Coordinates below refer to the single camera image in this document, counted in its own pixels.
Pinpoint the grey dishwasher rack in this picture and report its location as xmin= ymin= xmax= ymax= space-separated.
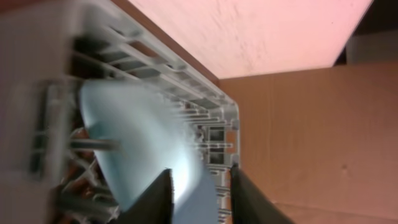
xmin=31 ymin=1 xmax=240 ymax=223

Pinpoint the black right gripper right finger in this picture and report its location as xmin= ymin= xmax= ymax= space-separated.
xmin=229 ymin=164 xmax=294 ymax=224

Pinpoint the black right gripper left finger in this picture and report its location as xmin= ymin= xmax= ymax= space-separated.
xmin=109 ymin=169 xmax=173 ymax=224

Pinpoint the light blue rice bowl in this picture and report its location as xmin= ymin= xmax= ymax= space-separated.
xmin=80 ymin=80 xmax=218 ymax=223

